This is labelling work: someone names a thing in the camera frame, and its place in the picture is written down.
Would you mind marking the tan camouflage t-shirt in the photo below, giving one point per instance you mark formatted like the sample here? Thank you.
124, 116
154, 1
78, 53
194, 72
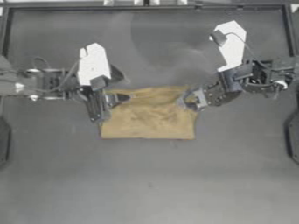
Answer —
150, 116

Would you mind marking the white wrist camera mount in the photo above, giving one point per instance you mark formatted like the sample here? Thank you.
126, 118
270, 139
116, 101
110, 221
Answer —
230, 45
94, 65

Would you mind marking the silver metal bracket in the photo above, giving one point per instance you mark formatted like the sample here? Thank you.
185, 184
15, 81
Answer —
108, 2

